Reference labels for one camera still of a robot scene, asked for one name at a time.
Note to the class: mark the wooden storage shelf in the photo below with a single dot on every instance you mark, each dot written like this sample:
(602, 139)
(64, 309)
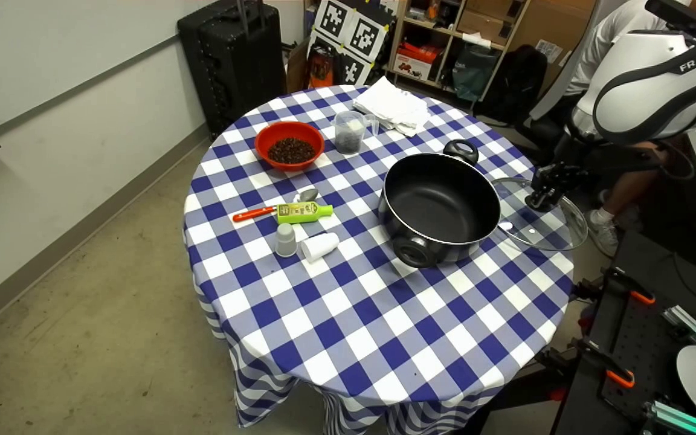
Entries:
(400, 31)

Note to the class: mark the black cooking pot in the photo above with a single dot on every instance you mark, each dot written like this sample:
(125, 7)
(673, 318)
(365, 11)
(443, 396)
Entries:
(436, 202)

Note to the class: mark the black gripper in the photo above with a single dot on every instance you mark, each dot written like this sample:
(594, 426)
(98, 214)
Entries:
(563, 169)

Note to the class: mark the black backpack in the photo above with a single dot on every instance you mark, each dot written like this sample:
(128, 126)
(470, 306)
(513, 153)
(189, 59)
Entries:
(517, 86)

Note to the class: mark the orange black object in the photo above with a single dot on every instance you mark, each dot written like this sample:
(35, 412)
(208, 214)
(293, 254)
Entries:
(322, 69)

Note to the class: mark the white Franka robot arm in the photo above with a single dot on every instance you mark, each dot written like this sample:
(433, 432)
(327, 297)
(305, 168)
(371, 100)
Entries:
(647, 87)

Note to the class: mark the orange black clamp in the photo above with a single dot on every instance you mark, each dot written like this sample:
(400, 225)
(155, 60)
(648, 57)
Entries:
(615, 376)
(633, 292)

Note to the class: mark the white whiteboard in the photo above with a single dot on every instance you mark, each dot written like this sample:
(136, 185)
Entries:
(43, 49)

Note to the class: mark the teal metal rod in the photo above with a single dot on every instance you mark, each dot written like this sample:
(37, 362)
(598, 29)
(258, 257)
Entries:
(677, 416)
(689, 324)

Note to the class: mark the metal spoon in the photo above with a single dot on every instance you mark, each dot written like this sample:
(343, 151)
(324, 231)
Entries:
(307, 194)

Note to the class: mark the teal bag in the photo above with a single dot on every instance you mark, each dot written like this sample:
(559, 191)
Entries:
(475, 75)

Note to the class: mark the orange box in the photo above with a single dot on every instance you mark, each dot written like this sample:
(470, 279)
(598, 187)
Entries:
(416, 60)

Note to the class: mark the seated person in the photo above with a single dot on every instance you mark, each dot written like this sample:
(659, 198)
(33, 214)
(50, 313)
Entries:
(602, 231)

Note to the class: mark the blue white checkered tablecloth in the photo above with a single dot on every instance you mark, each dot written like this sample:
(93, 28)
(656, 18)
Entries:
(363, 321)

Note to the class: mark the white folded towels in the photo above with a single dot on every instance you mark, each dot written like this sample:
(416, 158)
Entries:
(392, 105)

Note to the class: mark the black equipment stand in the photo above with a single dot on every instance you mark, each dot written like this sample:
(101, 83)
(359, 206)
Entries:
(647, 330)

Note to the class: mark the black white marker board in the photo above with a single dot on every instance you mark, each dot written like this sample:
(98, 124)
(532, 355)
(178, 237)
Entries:
(356, 31)

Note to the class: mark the white shaker grey cap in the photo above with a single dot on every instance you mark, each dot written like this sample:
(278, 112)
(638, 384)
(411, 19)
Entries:
(285, 243)

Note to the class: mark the clear plastic measuring cup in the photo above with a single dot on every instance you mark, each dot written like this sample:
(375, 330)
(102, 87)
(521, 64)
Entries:
(349, 133)

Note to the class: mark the red bowl with beans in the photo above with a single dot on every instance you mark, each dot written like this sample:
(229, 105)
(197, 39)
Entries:
(265, 151)

